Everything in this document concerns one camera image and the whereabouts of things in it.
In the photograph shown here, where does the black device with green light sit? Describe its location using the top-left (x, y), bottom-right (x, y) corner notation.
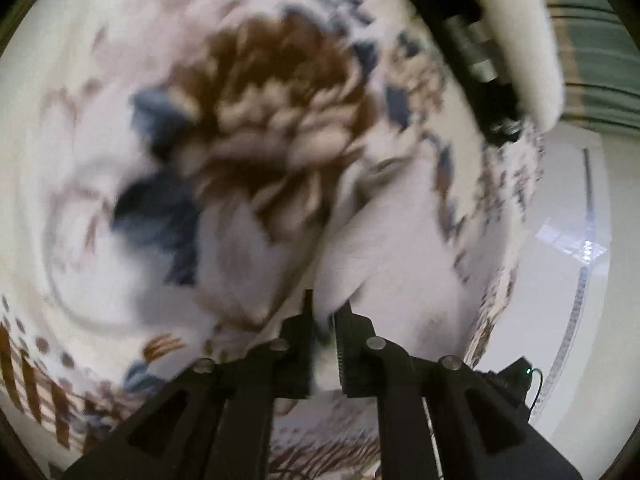
top-left (477, 357), bottom-right (535, 411)

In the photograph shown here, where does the floral printed blanket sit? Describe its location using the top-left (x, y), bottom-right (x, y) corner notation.
top-left (0, 0), bottom-right (547, 480)

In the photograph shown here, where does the green striped cloth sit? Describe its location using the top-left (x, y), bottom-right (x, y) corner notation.
top-left (544, 0), bottom-right (640, 132)

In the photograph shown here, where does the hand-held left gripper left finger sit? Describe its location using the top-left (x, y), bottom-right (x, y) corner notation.
top-left (62, 289), bottom-right (316, 480)

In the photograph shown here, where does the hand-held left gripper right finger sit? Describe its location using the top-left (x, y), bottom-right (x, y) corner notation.
top-left (332, 304), bottom-right (584, 480)

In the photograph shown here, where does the white garment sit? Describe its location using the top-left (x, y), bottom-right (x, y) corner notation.
top-left (311, 152), bottom-right (483, 393)

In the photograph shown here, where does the thin black cable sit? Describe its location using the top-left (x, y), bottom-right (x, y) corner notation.
top-left (525, 367), bottom-right (546, 413)

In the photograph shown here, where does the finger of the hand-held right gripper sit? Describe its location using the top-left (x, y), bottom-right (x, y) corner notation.
top-left (397, 0), bottom-right (527, 147)

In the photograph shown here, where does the white fluffy cloth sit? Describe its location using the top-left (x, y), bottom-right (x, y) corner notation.
top-left (462, 0), bottom-right (567, 132)

